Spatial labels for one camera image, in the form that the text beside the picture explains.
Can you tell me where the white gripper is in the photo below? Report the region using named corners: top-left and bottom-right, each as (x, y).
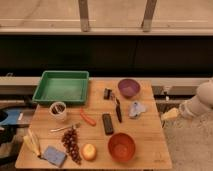
top-left (161, 101), bottom-right (195, 120)

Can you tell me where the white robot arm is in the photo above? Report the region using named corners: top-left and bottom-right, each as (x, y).
top-left (161, 78), bottom-right (213, 121)

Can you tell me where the purple bowl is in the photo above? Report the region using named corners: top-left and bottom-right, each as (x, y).
top-left (118, 79), bottom-right (140, 98)

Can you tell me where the red bowl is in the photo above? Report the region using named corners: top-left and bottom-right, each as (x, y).
top-left (108, 133), bottom-right (136, 162)

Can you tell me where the crumpled blue cloth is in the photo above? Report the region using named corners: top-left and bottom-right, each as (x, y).
top-left (129, 101), bottom-right (147, 119)

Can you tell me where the black rectangular remote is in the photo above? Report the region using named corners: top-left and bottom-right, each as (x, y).
top-left (102, 114), bottom-right (114, 135)

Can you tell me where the small black block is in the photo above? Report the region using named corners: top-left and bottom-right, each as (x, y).
top-left (103, 88), bottom-right (112, 100)

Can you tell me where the yellow apple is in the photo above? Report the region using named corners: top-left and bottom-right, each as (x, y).
top-left (81, 144), bottom-right (97, 161)

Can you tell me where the metal fork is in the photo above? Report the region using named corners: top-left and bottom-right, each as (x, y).
top-left (50, 123), bottom-right (81, 133)

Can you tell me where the bunch of dark grapes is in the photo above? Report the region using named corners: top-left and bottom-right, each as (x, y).
top-left (61, 127), bottom-right (81, 165)

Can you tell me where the green plastic tray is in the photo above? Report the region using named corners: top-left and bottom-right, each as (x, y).
top-left (33, 71), bottom-right (89, 105)

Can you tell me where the white cup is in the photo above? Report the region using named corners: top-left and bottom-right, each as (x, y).
top-left (49, 102), bottom-right (67, 122)

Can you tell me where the blue sponge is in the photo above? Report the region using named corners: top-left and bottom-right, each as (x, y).
top-left (43, 146), bottom-right (67, 167)

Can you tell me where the corn cob with husk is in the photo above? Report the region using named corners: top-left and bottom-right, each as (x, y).
top-left (23, 129), bottom-right (41, 158)

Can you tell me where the blue object at left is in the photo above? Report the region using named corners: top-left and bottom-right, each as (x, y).
top-left (0, 108), bottom-right (22, 126)

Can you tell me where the black handled knife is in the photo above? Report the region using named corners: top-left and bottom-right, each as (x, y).
top-left (115, 98), bottom-right (122, 123)

